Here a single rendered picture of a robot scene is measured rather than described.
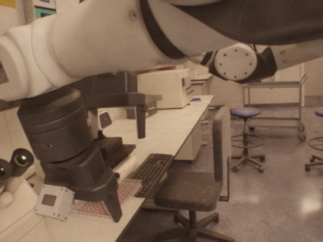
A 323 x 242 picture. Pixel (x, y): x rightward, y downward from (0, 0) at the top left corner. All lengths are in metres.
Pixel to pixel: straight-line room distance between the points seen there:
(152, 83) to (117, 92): 2.29
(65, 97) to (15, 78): 0.08
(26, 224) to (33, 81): 0.44
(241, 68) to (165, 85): 2.26
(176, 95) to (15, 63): 2.49
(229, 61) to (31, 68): 0.33
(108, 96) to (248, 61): 0.26
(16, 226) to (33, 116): 0.36
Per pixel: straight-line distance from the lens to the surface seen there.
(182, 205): 1.47
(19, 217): 0.62
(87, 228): 0.91
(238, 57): 0.45
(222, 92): 6.16
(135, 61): 0.16
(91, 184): 0.34
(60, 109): 0.30
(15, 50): 0.24
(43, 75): 0.23
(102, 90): 0.47
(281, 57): 0.49
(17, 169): 0.54
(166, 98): 2.71
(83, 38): 0.19
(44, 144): 0.31
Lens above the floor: 1.26
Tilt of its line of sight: 13 degrees down
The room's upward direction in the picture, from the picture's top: 6 degrees counter-clockwise
